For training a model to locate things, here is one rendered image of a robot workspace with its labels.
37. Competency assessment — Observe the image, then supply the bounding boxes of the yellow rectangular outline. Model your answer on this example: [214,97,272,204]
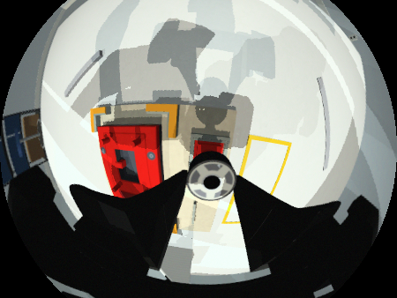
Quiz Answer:
[222,135,291,224]

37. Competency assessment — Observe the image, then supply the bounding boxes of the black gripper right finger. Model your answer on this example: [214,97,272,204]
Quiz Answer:
[233,175,341,272]

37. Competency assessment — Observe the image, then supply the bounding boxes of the red flat rectangular plate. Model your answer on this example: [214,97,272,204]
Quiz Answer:
[98,123,164,198]

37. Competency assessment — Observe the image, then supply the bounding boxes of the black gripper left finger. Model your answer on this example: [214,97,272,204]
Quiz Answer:
[70,170,188,271]

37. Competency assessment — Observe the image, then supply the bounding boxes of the grey flat bar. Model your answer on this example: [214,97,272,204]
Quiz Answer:
[64,50,103,97]

